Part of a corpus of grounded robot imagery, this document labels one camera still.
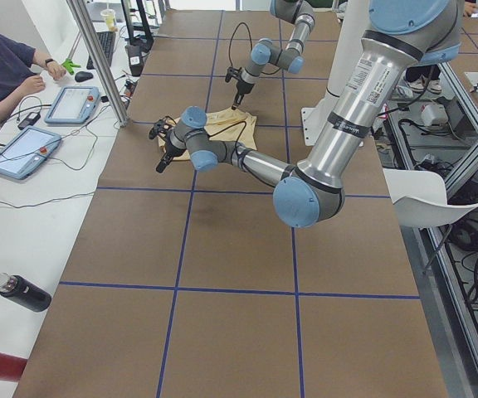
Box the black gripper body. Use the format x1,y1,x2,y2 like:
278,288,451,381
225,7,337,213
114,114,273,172
236,80,254,96
163,141,182,163

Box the yellow long-sleeve printed shirt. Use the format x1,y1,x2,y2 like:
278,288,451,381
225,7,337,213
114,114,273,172
157,106,256,171

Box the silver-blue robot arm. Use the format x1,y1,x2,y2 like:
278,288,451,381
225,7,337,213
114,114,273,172
225,0,315,110
149,1,464,228

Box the far blue teach pendant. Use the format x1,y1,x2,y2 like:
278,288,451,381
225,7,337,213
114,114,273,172
44,86,100,125

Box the blue teach pendant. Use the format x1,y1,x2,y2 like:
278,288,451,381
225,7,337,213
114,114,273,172
44,86,100,125
0,126,62,180

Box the black computer mouse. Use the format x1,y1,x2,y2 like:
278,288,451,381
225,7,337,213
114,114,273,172
74,71,94,83

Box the black keyboard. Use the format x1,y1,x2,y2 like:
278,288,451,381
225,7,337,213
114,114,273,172
95,31,116,66

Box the green plastic clamp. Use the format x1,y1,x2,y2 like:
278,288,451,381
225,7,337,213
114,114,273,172
61,58,80,75

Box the near blue teach pendant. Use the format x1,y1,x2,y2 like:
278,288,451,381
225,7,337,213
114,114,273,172
0,126,62,180

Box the yellow drink cup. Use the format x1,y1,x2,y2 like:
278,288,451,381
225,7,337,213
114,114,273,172
100,8,117,32

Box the person in navy shirt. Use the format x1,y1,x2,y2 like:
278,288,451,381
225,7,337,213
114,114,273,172
0,34,66,124

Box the black water bottle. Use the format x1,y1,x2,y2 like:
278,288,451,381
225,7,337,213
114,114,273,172
0,273,51,313

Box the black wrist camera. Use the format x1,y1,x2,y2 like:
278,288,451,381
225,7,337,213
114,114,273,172
225,66,242,83
149,116,176,139

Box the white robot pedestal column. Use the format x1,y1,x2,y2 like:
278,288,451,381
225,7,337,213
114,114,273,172
301,0,369,146

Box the aluminium frame post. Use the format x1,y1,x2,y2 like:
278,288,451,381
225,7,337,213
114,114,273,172
66,0,129,128

